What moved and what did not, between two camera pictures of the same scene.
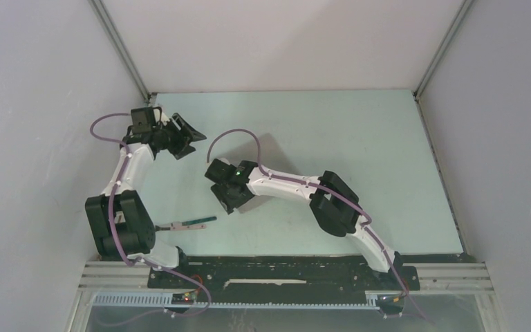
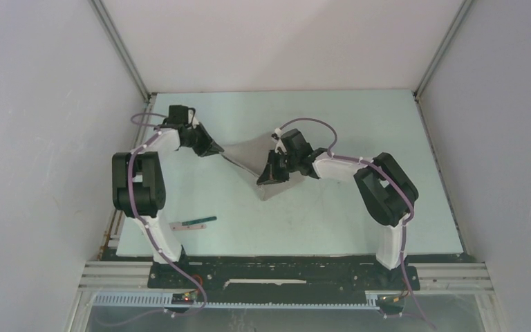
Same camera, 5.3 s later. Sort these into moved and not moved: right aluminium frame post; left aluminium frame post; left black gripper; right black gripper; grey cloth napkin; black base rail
Moved: right black gripper; grey cloth napkin; left black gripper
Not moved: left aluminium frame post; black base rail; right aluminium frame post
